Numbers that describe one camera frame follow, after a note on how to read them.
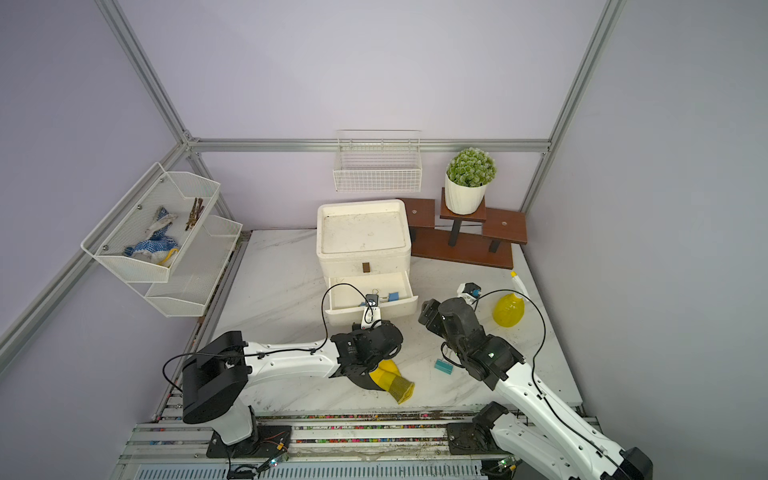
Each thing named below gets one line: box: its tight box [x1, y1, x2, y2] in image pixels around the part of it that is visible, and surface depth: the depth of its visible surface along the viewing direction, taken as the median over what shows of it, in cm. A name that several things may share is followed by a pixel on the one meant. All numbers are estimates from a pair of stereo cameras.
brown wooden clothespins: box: [185, 197, 205, 231], surface depth 83 cm
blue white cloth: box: [123, 206, 179, 267], surface depth 73 cm
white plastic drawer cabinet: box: [316, 199, 418, 327], surface depth 88 cm
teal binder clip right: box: [434, 358, 454, 375], surface depth 87 cm
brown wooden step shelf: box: [398, 187, 528, 270], surface depth 112 cm
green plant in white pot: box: [444, 147, 497, 215], surface depth 86 cm
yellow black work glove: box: [369, 359, 415, 405], surface depth 82 cm
